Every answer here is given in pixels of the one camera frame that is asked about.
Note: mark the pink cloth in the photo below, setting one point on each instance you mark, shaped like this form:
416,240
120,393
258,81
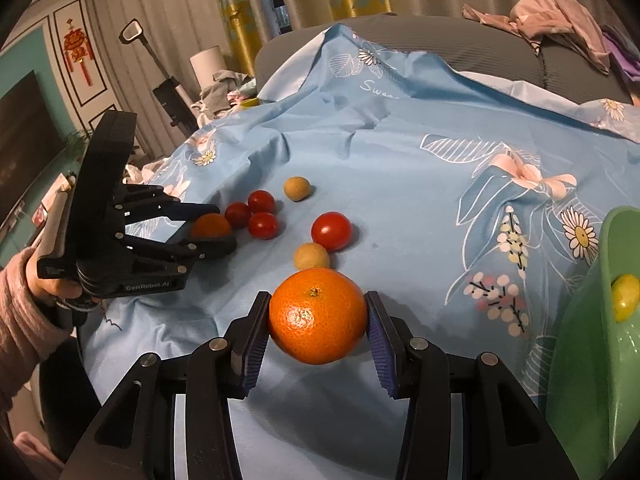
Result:
32,457

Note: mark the purple cloth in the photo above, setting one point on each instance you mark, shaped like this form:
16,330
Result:
622,55

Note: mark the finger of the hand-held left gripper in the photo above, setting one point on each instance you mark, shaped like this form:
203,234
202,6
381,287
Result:
192,211
215,247

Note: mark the blue floral blanket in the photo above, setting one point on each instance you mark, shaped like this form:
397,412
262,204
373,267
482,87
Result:
400,160

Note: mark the black stick vacuum cleaner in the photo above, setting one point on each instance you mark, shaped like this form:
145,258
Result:
170,97

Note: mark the green bowl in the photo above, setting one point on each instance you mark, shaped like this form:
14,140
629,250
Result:
590,360

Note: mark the person's left hand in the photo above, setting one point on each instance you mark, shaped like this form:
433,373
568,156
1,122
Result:
55,290

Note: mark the green potted plant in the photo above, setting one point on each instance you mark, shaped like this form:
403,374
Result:
77,142

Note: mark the tan longan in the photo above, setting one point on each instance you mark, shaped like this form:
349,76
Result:
298,188
311,256

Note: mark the pile of clothes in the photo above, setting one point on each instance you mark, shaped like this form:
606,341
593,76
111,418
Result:
225,90

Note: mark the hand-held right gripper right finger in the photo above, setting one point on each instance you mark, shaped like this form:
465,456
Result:
382,360

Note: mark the pink clothing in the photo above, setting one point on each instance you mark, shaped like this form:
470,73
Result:
550,15

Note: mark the large red tomato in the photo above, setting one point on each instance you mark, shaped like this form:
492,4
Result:
331,231

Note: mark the black television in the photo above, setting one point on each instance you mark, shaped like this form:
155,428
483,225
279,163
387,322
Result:
25,145

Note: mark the large orange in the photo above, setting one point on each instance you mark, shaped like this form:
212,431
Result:
317,315

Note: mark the yellow cherry tomato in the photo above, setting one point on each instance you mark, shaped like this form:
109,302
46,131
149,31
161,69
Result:
625,297

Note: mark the person's left forearm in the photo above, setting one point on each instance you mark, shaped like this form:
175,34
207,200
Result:
20,320

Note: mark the grey sofa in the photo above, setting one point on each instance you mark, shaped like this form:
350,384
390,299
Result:
425,35

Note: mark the white cylinder lamp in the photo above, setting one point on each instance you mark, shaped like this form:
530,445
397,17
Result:
209,67

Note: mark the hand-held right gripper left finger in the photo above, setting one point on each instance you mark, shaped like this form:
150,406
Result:
252,355

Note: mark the red knot wall ornament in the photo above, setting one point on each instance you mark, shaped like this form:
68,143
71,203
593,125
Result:
75,42

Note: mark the red cherry tomato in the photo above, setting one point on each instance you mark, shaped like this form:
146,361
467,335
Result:
261,201
263,225
237,214

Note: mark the small orange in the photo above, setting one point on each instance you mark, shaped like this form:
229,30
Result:
211,225

